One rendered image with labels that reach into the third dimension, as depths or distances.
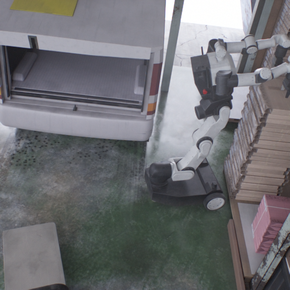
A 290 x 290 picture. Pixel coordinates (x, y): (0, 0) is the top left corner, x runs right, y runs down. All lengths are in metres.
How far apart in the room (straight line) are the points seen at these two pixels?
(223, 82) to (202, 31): 4.27
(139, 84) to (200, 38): 3.09
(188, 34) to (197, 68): 3.93
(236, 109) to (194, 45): 1.90
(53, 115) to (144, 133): 0.85
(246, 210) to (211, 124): 0.88
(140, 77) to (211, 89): 1.09
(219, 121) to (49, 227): 1.55
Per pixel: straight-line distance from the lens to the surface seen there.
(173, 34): 4.54
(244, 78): 2.62
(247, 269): 3.11
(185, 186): 3.38
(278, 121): 2.98
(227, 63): 2.72
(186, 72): 5.41
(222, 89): 2.59
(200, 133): 3.13
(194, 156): 3.23
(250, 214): 3.45
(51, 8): 2.15
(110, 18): 2.09
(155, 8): 2.23
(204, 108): 2.93
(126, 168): 3.68
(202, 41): 6.45
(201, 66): 2.73
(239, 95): 4.95
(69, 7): 2.15
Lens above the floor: 2.56
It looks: 40 degrees down
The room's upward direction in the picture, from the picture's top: 7 degrees clockwise
